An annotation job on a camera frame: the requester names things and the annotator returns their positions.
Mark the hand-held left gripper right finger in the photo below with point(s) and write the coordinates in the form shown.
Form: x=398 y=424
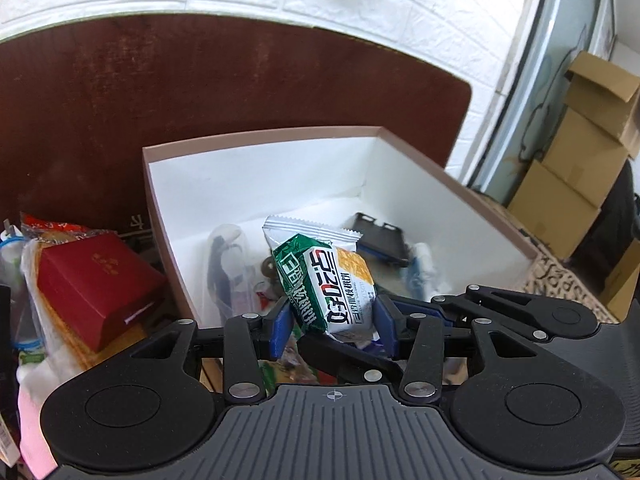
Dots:
x=386 y=327

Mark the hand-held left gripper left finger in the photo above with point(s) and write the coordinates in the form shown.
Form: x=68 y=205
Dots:
x=282 y=330

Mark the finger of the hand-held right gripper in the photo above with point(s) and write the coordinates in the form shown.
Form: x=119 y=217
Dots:
x=500 y=305
x=350 y=360

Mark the green white snack packet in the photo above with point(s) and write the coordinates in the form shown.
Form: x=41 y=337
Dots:
x=325 y=285

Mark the pink-brown cardboard storage box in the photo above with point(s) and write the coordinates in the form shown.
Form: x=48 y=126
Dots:
x=250 y=185

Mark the clear bag with dark item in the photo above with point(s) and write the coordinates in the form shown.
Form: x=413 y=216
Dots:
x=225 y=265

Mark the black phone case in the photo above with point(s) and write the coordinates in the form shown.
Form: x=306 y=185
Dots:
x=380 y=240

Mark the black chair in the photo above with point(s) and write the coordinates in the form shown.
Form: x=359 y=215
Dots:
x=620 y=220

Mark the red box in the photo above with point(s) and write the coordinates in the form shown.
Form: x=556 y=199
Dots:
x=100 y=285

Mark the open brown cardboard box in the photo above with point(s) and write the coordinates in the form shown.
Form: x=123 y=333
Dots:
x=605 y=90

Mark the pale blue door panel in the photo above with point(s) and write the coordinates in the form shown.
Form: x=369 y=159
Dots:
x=555 y=60

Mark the brown wooden board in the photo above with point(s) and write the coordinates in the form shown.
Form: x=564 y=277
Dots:
x=200 y=85

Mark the pink paper pack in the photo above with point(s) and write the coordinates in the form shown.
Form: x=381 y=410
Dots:
x=35 y=430

